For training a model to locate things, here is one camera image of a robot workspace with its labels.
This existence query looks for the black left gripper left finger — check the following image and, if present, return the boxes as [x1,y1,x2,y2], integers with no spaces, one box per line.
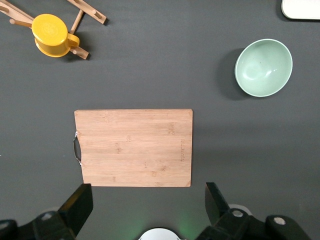
[58,183,94,238]

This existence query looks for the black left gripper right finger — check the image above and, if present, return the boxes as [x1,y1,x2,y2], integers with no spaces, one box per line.
[204,182,230,226]

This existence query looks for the wooden cutting board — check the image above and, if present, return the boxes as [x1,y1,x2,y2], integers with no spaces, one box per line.
[72,108,194,188]

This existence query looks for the light green bowl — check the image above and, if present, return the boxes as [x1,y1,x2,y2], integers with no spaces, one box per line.
[234,38,294,98]

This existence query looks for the yellow mug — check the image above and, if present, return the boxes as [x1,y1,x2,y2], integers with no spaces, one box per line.
[31,13,81,59]

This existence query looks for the wooden peg mug rack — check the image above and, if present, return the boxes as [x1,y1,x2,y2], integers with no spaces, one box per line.
[0,0,108,61]

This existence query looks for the cream bear print tray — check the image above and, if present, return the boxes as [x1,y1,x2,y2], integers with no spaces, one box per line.
[280,0,320,21]

